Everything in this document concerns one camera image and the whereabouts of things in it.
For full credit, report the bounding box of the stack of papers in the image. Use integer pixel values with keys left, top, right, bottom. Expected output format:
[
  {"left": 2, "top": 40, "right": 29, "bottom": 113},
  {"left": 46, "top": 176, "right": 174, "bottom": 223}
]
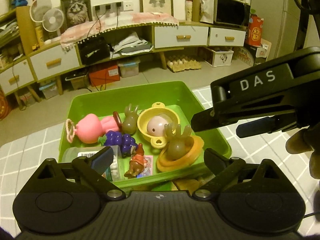
[{"left": 112, "top": 32, "right": 153, "bottom": 56}]

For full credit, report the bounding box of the egg carton tray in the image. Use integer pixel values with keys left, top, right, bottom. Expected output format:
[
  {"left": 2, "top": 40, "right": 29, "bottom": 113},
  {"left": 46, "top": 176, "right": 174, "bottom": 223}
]
[{"left": 166, "top": 55, "right": 202, "bottom": 73}]

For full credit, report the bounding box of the yellow bowl with pink ball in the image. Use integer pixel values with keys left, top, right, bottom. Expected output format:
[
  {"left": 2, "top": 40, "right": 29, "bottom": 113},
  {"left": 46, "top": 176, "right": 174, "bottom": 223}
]
[{"left": 137, "top": 102, "right": 180, "bottom": 149}]

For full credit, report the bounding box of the person's hand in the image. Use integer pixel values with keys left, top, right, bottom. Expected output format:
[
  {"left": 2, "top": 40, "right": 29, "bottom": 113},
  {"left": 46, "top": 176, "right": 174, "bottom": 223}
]
[{"left": 285, "top": 128, "right": 319, "bottom": 180}]

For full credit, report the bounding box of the brown figurine toy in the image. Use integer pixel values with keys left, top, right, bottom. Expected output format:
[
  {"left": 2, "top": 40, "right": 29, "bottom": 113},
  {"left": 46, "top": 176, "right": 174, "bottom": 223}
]
[{"left": 124, "top": 143, "right": 147, "bottom": 178}]

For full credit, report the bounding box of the white desk fan rear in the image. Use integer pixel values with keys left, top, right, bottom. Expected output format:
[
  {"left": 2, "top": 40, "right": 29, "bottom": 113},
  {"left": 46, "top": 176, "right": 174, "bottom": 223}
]
[{"left": 29, "top": 0, "right": 52, "bottom": 23}]

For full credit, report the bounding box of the black box in shelf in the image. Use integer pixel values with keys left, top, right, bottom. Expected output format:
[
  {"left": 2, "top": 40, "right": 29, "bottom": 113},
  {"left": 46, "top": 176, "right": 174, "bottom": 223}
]
[{"left": 78, "top": 36, "right": 110, "bottom": 65}]

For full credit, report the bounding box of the red gift box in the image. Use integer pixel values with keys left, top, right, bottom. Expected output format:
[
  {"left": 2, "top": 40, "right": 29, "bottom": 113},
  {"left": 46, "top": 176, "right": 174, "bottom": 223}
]
[{"left": 245, "top": 14, "right": 264, "bottom": 46}]

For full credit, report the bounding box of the pink card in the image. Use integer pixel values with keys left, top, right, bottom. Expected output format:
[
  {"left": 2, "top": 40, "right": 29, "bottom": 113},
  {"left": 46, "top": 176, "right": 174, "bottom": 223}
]
[{"left": 137, "top": 155, "right": 153, "bottom": 178}]

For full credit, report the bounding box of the red cardboard box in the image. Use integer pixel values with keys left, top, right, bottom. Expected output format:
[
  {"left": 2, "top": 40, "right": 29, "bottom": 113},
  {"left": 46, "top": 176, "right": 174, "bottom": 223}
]
[{"left": 88, "top": 62, "right": 120, "bottom": 87}]

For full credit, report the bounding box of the clear plastic box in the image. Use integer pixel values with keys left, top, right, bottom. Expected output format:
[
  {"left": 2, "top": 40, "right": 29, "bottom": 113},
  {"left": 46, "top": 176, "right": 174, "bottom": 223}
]
[{"left": 62, "top": 146, "right": 122, "bottom": 182}]

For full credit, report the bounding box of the green plastic bin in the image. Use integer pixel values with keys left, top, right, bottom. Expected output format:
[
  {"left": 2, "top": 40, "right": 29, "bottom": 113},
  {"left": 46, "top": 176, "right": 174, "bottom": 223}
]
[{"left": 58, "top": 81, "right": 232, "bottom": 191}]

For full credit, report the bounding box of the purple grape toy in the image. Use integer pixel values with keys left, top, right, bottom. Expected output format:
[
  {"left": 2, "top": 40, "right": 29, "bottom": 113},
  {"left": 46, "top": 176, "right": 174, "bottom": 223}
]
[{"left": 98, "top": 131, "right": 138, "bottom": 158}]

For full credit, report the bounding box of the pink cloth runner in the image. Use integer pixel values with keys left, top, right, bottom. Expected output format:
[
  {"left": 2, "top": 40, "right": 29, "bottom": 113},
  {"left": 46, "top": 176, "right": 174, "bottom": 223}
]
[{"left": 60, "top": 12, "right": 179, "bottom": 51}]

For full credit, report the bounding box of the wooden white tv cabinet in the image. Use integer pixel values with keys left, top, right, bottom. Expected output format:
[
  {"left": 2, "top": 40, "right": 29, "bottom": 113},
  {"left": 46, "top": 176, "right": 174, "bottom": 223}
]
[{"left": 1, "top": 6, "right": 246, "bottom": 95}]

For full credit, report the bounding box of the white desk fan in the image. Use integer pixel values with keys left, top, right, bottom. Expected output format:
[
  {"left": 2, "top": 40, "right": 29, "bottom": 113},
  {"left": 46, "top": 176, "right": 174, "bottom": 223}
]
[
  {"left": 29, "top": 0, "right": 52, "bottom": 23},
  {"left": 42, "top": 8, "right": 65, "bottom": 36}
]

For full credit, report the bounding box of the orange plastic plate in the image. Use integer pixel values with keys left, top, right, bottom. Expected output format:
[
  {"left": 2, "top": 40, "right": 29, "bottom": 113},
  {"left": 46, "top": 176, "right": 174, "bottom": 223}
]
[{"left": 156, "top": 135, "right": 204, "bottom": 172}]

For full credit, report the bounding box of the framed cat picture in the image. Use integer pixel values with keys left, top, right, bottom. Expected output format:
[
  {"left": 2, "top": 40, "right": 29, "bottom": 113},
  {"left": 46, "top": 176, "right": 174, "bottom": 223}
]
[{"left": 60, "top": 0, "right": 92, "bottom": 30}]

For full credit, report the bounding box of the clear storage box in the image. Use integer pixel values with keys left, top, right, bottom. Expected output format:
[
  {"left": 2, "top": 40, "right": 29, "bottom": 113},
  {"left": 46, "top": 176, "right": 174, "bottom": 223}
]
[{"left": 117, "top": 58, "right": 140, "bottom": 78}]

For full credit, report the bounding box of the white cardboard box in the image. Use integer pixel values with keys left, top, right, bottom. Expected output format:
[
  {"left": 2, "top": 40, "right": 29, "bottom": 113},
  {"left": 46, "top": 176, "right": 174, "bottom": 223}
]
[{"left": 202, "top": 48, "right": 234, "bottom": 68}]

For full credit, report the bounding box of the white desk fan front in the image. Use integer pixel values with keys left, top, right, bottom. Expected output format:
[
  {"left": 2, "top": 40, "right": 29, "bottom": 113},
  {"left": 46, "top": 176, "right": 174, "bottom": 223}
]
[{"left": 42, "top": 8, "right": 65, "bottom": 36}]

